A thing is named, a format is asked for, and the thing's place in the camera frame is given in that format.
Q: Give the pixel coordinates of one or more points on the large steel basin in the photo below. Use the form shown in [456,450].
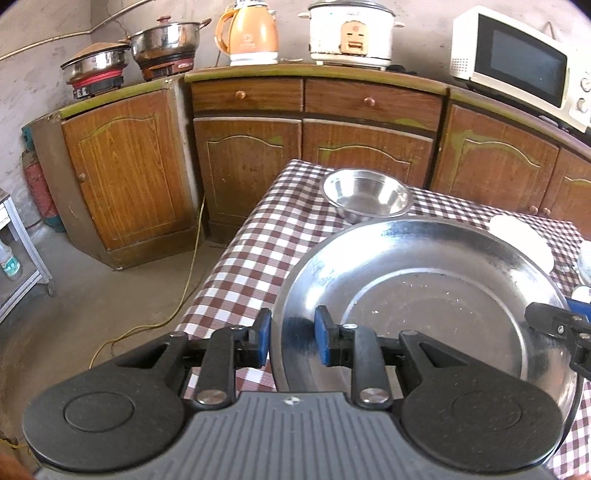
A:
[453,282]

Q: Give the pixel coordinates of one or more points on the white metal rack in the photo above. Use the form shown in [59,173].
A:
[34,270]

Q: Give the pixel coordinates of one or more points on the white rice cooker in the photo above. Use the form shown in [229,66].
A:
[351,33]

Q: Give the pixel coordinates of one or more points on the wooden drawer cabinet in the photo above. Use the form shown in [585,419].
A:
[249,122]

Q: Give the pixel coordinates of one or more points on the steel pot with lid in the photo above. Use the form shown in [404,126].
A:
[167,41]

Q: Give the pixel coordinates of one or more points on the white microwave oven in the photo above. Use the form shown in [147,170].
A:
[495,51]

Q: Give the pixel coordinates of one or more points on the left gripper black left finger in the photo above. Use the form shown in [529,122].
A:
[132,408]

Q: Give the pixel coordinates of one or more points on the plastic bottle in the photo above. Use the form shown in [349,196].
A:
[9,262]

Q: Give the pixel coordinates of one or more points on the red induction cooker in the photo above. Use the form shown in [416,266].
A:
[166,66]

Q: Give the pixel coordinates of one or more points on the small steel bowl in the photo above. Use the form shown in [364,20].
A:
[360,195]

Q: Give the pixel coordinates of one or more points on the wooden corner cabinet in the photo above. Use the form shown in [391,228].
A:
[122,171]

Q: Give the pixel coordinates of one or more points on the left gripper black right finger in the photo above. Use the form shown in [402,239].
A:
[456,410]

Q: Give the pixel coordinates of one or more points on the white bowl green mark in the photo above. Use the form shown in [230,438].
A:
[523,237]

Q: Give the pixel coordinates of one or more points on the brown checkered tablecloth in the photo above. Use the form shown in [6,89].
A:
[293,216]

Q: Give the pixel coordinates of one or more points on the wooden right cabinet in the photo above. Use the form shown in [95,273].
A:
[496,154]

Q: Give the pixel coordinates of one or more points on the red gas cylinder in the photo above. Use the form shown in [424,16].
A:
[39,191]

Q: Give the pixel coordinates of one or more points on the black red stove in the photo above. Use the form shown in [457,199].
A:
[97,84]

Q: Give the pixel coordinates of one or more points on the white bowl blue pattern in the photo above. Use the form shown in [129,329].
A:
[583,263]

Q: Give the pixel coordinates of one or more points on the orange electric kettle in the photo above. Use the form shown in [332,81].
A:
[247,34]

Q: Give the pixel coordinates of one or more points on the steel pan wooden lid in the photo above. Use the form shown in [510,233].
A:
[98,58]

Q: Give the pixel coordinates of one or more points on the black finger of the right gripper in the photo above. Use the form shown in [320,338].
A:
[556,322]

